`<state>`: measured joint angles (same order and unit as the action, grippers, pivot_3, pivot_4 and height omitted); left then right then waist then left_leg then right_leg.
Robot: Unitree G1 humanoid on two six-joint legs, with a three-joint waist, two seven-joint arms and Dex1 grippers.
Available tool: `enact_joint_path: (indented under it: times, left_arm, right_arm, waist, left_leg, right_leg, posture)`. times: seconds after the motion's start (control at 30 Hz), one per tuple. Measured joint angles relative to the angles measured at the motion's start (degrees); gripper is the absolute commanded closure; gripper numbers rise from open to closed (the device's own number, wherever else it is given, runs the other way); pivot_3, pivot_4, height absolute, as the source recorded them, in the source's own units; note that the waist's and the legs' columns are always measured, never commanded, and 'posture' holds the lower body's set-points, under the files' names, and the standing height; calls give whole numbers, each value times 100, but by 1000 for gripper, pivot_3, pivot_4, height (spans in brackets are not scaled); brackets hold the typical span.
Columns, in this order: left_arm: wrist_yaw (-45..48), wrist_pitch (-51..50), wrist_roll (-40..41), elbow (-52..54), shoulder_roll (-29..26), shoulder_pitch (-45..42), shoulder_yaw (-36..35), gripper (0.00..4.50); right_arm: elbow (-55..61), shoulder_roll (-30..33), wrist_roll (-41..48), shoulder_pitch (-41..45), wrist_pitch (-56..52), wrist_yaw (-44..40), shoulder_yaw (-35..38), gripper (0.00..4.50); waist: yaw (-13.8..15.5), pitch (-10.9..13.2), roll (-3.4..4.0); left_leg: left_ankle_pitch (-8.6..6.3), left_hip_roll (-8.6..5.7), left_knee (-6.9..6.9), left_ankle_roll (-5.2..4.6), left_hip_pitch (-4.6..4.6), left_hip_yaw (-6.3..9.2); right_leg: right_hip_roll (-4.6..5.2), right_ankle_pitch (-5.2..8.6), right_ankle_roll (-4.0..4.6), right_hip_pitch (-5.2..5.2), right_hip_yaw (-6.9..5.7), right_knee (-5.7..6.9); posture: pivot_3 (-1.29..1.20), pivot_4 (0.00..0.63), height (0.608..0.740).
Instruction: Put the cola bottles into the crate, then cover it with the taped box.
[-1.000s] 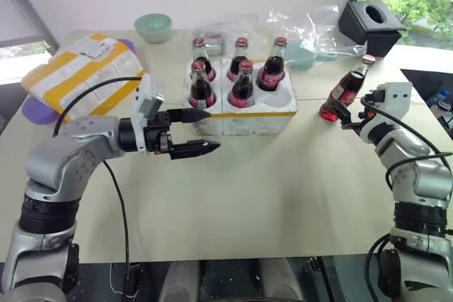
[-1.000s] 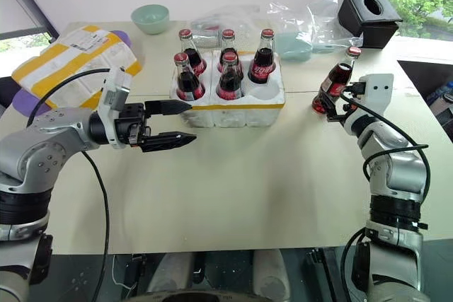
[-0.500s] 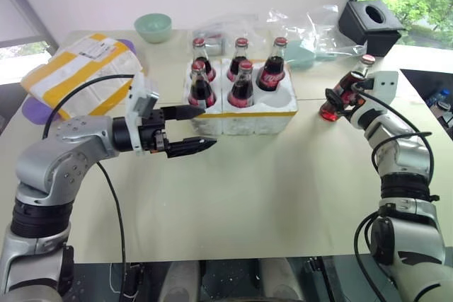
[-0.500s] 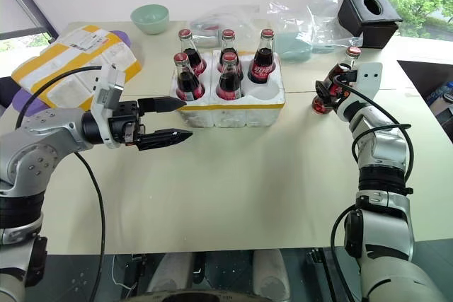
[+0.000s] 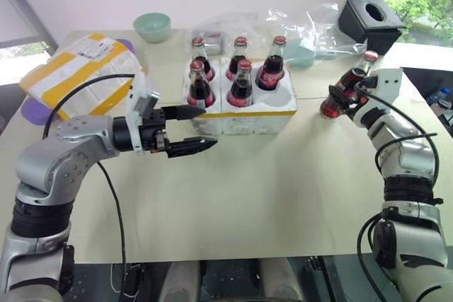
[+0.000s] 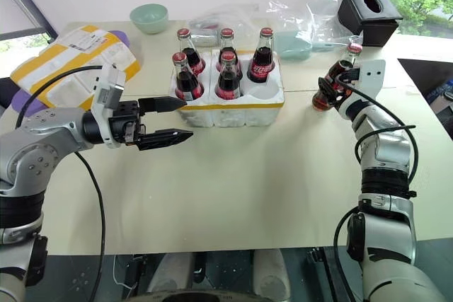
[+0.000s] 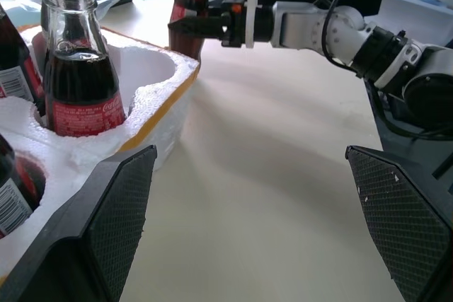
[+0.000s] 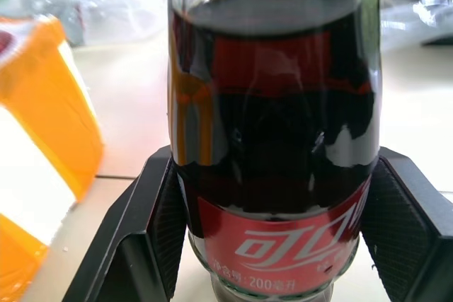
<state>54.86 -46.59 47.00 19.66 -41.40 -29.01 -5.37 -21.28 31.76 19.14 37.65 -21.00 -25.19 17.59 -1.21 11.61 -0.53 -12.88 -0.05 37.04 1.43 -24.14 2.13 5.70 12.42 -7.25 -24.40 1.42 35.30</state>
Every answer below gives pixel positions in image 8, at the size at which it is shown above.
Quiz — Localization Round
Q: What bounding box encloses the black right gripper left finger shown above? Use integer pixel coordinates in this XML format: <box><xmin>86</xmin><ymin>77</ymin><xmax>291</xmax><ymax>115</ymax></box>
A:
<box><xmin>66</xmin><ymin>146</ymin><xmax>188</xmax><ymax>302</ymax></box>

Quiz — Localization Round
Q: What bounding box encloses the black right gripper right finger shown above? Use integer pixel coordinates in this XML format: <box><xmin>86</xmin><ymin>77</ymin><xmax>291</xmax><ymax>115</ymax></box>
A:
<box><xmin>357</xmin><ymin>155</ymin><xmax>453</xmax><ymax>302</ymax></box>

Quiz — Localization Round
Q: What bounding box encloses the glass cola bottle red label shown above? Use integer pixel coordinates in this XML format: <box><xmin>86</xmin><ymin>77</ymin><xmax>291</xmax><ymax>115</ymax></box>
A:
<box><xmin>165</xmin><ymin>0</ymin><xmax>384</xmax><ymax>302</ymax></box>

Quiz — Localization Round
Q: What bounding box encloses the orange plastic crate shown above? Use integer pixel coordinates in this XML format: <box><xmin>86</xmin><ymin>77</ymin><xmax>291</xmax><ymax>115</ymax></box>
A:
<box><xmin>0</xmin><ymin>14</ymin><xmax>106</xmax><ymax>302</ymax></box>

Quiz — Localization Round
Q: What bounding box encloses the clear crumpled plastic bag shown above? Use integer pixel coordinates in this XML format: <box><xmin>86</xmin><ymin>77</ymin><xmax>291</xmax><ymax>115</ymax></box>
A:
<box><xmin>19</xmin><ymin>0</ymin><xmax>170</xmax><ymax>48</ymax></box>

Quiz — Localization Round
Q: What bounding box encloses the dark monitor with silver stand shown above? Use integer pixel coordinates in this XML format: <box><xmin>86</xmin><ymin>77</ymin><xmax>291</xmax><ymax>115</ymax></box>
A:
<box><xmin>382</xmin><ymin>0</ymin><xmax>453</xmax><ymax>47</ymax></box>

